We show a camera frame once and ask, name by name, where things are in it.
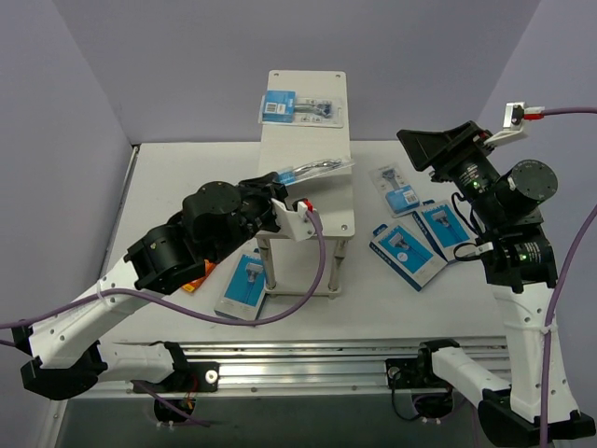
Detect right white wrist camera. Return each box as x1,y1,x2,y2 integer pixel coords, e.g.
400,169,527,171
485,102,545,147

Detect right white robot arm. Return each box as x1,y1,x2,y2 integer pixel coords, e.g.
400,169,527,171
397,121,596,447

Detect purple cable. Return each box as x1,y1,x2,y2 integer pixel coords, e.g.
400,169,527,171
0,212,326,428
470,105,597,448

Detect white two-tier shelf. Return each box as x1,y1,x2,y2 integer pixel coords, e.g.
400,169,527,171
257,69,355,298

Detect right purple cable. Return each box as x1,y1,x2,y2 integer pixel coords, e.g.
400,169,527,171
470,105,597,448

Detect aluminium mounting rail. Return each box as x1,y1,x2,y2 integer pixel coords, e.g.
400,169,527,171
92,343,509,398

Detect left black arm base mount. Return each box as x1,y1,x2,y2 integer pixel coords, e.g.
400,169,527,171
167,361,220,393

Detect blue Harry's box far right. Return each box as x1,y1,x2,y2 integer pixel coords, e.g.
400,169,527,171
412,201,475,264

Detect Gillette SkinGuard blister pack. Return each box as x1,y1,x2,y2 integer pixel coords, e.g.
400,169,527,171
277,158,354,186

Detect lower orange Fusion5 razor box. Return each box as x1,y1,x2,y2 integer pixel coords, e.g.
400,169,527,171
181,261,216,294

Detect blue Harry's box front left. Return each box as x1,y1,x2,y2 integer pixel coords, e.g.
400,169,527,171
214,249,267,321

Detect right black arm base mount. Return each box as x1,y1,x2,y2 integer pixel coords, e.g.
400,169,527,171
384,357,448,390

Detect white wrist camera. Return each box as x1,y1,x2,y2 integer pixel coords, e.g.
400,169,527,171
485,102,545,147
271,199,314,242

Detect clear blue-card razor blister pack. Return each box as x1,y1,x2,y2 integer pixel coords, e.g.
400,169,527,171
369,162,422,217

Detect blue harry's box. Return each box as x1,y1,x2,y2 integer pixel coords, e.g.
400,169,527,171
214,249,267,321
412,201,475,264
369,220,448,291

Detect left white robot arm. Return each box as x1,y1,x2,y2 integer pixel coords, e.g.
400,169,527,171
12,172,288,400

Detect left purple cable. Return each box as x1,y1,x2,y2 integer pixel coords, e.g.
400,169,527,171
0,212,326,428

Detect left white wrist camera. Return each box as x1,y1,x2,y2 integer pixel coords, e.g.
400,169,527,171
271,199,314,242

